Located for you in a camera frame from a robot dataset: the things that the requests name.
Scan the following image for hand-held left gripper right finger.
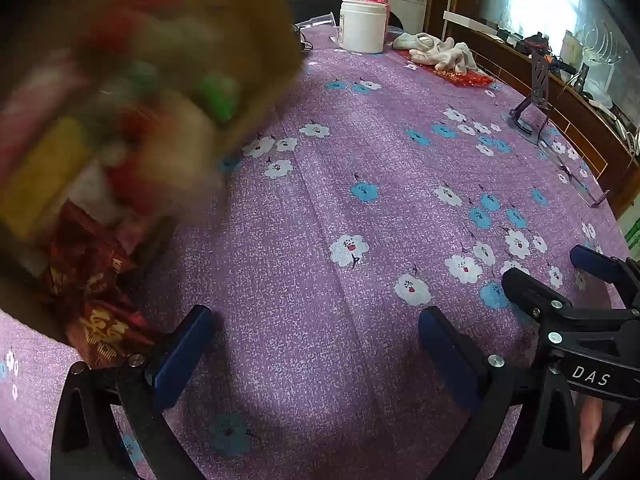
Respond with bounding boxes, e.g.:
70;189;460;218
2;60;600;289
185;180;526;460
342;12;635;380
417;305;586;480

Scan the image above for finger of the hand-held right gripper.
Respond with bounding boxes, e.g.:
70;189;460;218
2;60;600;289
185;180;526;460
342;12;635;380
501;267;576;328
570;244;640;311

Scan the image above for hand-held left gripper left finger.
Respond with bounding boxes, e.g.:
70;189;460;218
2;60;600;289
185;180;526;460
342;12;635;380
50;305;216;480

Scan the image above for dark red snack packet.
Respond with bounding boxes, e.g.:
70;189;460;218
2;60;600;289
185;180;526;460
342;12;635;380
45;205;138;306
62;302;163;368

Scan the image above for pile of mixed snacks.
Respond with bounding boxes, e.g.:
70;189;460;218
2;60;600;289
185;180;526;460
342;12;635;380
0;0;246;281

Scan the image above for brown cardboard box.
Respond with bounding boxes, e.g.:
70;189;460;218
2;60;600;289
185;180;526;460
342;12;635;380
0;0;311;346

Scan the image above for person's right hand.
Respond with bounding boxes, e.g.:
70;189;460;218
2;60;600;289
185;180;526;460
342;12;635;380
580;395;638;468

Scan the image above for wooden sideboard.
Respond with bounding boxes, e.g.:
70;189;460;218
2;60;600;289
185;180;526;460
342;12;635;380
442;10;640;221

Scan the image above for metal phone stand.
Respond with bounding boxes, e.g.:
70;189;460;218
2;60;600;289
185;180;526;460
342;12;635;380
507;50;553;136

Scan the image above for purple floral tablecloth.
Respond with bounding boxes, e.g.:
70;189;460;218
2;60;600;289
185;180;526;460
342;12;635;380
0;22;631;480

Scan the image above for red glossy bag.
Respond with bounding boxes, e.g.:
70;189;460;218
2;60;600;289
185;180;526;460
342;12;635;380
400;50;493;88

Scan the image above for white cloth gloves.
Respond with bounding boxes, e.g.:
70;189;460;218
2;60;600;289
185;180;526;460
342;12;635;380
392;32;478;73

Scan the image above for white flat box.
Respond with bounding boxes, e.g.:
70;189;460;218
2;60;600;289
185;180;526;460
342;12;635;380
444;11;497;29

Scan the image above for white plastic jar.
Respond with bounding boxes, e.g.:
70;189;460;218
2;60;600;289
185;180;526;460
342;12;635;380
340;0;390;54

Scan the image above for clear plastic cup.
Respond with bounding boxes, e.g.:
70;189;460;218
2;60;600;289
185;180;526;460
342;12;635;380
295;11;341;36

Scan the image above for black leather sofa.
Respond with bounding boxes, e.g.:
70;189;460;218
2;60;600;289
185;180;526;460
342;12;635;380
282;0;406;28

